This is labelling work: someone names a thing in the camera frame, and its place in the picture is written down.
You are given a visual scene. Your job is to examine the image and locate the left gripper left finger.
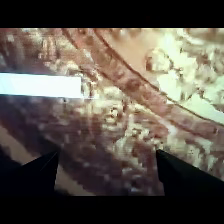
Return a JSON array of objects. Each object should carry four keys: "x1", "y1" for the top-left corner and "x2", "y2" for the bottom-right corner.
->
[{"x1": 0, "y1": 150, "x2": 61, "y2": 197}]

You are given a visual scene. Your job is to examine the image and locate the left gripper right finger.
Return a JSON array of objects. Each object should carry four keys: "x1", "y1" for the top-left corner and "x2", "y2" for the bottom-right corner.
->
[{"x1": 155, "y1": 148, "x2": 224, "y2": 197}]

